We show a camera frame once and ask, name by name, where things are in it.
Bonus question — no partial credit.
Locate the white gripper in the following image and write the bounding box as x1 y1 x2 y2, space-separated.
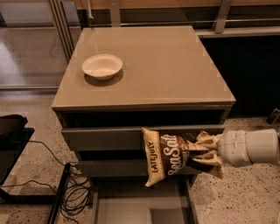
192 130 252 167

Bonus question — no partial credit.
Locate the brown sea salt chip bag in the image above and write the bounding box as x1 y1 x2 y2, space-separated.
142 128 222 187

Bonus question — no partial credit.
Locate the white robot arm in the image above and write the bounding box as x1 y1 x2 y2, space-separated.
192 129 280 167

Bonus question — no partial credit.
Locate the grey top drawer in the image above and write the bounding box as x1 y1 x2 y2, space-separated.
62 125 224 151

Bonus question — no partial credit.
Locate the grey drawer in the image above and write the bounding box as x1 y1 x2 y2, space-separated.
62 125 224 151
76 157 208 178
92 176 199 224

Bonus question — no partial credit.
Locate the grey bottom drawer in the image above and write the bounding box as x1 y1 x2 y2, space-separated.
92 176 199 224

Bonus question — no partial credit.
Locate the grey drawer cabinet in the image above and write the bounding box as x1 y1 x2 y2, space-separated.
51 25 236 187

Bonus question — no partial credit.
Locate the grey middle drawer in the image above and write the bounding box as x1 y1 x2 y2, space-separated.
76 157 208 178

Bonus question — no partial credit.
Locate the small dark floor object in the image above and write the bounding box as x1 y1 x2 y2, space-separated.
266 108 280 124

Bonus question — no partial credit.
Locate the white paper bowl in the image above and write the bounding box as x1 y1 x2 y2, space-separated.
81 54 123 81

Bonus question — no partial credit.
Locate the black metal stand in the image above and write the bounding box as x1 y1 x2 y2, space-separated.
0 128 70 224

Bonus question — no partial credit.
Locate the dark object on stand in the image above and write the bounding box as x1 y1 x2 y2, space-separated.
0 115 28 141

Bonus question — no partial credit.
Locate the black coiled cable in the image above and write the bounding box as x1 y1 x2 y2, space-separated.
0 140 93 224

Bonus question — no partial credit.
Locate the metal railing frame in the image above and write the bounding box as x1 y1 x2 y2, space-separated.
45 0 280 58

